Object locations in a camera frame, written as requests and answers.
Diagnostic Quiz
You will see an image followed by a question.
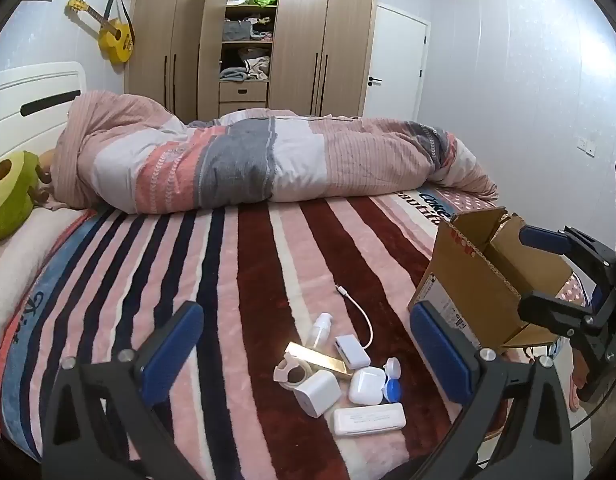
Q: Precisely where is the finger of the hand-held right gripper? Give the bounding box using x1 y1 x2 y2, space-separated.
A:
519 224 616 275
517 289 600 337

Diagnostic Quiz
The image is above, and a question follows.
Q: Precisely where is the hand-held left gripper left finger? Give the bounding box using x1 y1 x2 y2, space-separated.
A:
40 301 205 480

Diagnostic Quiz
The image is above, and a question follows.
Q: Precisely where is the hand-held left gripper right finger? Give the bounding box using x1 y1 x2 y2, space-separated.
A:
409 301 575 480

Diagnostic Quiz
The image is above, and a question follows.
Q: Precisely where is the brown cardboard box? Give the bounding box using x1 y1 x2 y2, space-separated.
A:
407 207 589 362

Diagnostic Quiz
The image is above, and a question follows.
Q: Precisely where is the person's right hand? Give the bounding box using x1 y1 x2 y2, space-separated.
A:
569 344 596 411

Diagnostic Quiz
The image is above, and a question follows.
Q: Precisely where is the white blue contact lens case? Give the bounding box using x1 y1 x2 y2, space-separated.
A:
382 357 418 404

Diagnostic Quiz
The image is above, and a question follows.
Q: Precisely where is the white earbuds case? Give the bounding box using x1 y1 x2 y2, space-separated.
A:
347 367 387 405

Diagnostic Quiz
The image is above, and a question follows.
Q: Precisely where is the striped fleece blanket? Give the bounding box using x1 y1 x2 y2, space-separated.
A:
0 187 589 480

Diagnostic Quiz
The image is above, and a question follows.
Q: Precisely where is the white rectangular case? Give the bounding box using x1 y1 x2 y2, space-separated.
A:
332 402 407 437

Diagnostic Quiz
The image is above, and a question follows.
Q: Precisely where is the gold rectangular bar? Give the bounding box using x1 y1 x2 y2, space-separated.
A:
285 342 355 382

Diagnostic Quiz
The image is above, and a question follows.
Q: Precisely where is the small clear spray bottle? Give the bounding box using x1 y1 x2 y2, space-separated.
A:
308 312 335 352

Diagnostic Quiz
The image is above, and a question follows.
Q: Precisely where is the white charger cube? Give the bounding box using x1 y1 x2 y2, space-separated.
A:
293 369 343 419

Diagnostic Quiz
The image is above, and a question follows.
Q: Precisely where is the cream bed sheet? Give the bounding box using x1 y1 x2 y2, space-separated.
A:
0 204 91 356

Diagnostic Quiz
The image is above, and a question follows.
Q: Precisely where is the pink grey patterned duvet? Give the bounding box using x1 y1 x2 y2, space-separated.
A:
53 89 500 216

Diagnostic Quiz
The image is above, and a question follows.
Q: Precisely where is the brown plush toy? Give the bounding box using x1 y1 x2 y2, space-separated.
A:
30 149 60 212

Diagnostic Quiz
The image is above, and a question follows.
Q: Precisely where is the green avocado plush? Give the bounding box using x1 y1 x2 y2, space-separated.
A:
0 150 42 242

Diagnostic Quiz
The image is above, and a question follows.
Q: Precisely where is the white door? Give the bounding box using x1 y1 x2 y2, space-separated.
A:
362 2 432 122

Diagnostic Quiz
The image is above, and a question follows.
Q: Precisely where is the pile of folded clothes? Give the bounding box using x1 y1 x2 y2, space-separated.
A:
218 47 272 82

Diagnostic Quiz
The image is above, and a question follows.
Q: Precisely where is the white bed headboard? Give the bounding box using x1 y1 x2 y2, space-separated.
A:
0 61 87 172

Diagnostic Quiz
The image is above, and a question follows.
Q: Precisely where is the wooden wardrobe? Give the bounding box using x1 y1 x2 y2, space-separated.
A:
125 0 380 119

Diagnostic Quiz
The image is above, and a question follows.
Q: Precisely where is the yellow guitar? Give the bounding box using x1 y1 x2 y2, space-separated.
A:
65 0 137 65

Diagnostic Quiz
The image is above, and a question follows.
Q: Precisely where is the grey bag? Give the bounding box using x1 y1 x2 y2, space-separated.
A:
221 18 254 43

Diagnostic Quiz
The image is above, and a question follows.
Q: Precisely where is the white adapter with cable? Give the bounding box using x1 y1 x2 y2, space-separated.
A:
334 284 374 369

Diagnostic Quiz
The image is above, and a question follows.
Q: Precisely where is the black cable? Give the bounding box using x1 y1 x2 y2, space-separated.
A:
569 374 616 432

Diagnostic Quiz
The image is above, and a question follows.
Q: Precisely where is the white tape dispenser ring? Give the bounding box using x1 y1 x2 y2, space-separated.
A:
272 352 314 394

